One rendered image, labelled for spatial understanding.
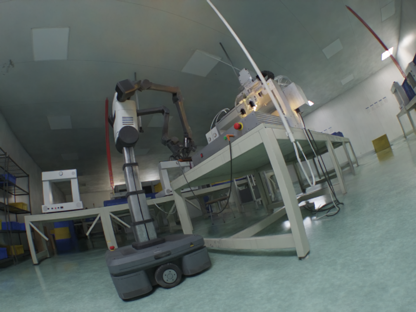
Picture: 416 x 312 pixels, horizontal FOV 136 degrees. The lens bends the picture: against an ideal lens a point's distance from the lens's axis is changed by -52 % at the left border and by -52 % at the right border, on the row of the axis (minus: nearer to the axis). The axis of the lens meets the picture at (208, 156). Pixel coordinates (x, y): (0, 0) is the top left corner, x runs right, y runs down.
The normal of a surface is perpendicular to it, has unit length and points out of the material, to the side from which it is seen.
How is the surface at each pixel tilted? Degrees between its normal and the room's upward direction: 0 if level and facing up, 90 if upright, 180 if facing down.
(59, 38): 180
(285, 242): 90
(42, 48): 180
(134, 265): 90
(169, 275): 90
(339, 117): 90
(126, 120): 102
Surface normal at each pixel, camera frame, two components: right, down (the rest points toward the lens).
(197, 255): 0.57, -0.37
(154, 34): 0.28, 0.93
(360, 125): -0.79, 0.07
